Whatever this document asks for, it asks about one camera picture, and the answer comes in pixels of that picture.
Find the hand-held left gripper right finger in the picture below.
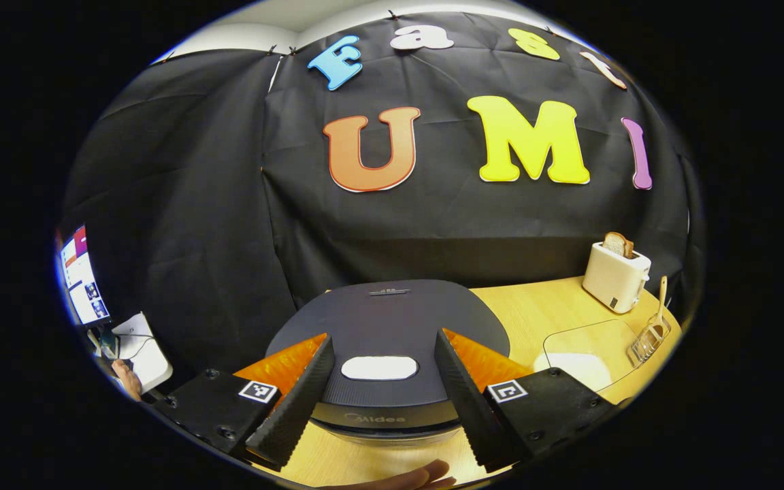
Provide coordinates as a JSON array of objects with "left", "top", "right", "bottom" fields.
[{"left": 434, "top": 328, "right": 619, "bottom": 472}]

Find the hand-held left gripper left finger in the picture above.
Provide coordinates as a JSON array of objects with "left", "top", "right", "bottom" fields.
[{"left": 154, "top": 333, "right": 336, "bottom": 470}]

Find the grey silver rice cooker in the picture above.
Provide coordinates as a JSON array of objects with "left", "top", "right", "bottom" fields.
[{"left": 264, "top": 279, "right": 512, "bottom": 446}]

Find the metal wire chopstick holder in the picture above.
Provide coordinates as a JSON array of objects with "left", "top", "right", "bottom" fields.
[{"left": 627, "top": 316, "right": 672, "bottom": 366}]

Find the wooden spoon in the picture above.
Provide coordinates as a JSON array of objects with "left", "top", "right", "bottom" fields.
[{"left": 651, "top": 275, "right": 670, "bottom": 341}]

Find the white side table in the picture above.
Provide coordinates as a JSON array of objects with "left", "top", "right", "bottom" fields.
[{"left": 112, "top": 312, "right": 174, "bottom": 393}]

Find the white toaster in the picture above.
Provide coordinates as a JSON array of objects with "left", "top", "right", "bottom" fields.
[{"left": 582, "top": 241, "right": 652, "bottom": 314}]

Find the black backdrop cloth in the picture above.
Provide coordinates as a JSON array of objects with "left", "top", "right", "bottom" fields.
[{"left": 59, "top": 10, "right": 706, "bottom": 382}]

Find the toasted bread slice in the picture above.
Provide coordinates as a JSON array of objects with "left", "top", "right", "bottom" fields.
[{"left": 602, "top": 231, "right": 636, "bottom": 260}]

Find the computer monitor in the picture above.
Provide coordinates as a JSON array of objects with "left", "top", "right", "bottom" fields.
[{"left": 59, "top": 225, "right": 112, "bottom": 326}]

